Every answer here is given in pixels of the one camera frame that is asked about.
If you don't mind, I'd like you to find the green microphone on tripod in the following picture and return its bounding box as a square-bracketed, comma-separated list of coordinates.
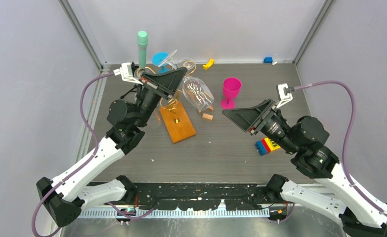
[120, 31, 148, 99]

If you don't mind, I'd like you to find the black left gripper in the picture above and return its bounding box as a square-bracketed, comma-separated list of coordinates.
[134, 67, 186, 128]

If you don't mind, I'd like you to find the orange wooden rack base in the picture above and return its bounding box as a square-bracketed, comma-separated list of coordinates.
[159, 103, 197, 144]

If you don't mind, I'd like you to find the wooden arch block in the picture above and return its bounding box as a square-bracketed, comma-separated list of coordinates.
[198, 105, 214, 113]

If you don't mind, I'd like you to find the yellow curved block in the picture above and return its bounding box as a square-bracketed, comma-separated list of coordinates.
[202, 58, 215, 71]

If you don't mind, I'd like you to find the pink plastic wine glass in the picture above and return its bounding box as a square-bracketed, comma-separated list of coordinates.
[220, 77, 242, 109]

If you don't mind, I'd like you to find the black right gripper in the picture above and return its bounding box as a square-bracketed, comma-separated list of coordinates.
[220, 97, 298, 153]

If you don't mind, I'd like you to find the small blue block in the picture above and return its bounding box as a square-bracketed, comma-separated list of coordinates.
[263, 57, 273, 64]

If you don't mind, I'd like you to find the aluminium frame rail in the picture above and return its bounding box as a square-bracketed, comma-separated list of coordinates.
[58, 0, 104, 70]

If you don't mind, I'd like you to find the wooden rectangular block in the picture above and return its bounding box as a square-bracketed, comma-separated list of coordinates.
[202, 113, 214, 121]

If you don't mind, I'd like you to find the clear wine glass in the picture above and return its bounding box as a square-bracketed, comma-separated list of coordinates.
[159, 50, 215, 110]
[177, 57, 197, 76]

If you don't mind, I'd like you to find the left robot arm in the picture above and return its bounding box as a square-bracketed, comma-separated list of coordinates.
[37, 67, 187, 228]

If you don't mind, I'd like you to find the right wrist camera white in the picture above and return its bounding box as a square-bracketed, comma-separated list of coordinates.
[276, 83, 295, 109]

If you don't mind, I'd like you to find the clear wine glass front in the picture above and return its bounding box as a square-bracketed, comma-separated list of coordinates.
[159, 50, 215, 110]

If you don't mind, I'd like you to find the blue plastic wine glass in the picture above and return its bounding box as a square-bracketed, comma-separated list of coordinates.
[152, 52, 169, 73]

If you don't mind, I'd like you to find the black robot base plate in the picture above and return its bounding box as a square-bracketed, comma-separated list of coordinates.
[103, 182, 296, 211]

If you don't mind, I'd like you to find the gold wire wine glass rack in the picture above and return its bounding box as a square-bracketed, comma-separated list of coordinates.
[133, 59, 191, 113]

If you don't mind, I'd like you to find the colourful toy block calculator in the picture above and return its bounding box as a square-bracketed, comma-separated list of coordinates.
[255, 137, 281, 156]

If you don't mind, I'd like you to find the clear wine glass back right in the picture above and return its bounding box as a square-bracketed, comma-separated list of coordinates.
[177, 57, 197, 76]

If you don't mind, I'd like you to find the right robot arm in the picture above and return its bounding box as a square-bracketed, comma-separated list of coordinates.
[222, 99, 387, 237]

